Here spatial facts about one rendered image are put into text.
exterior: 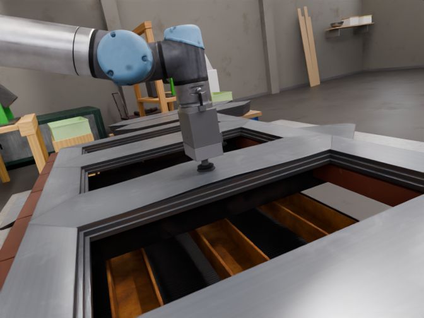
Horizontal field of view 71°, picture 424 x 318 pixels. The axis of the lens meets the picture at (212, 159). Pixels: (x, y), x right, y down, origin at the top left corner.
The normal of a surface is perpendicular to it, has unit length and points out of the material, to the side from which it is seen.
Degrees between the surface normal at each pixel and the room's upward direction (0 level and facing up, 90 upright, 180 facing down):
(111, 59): 88
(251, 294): 0
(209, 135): 90
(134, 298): 0
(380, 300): 0
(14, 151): 90
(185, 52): 90
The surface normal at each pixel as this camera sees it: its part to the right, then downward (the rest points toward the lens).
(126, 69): 0.11, 0.22
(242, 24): 0.48, 0.18
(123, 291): -0.16, -0.94
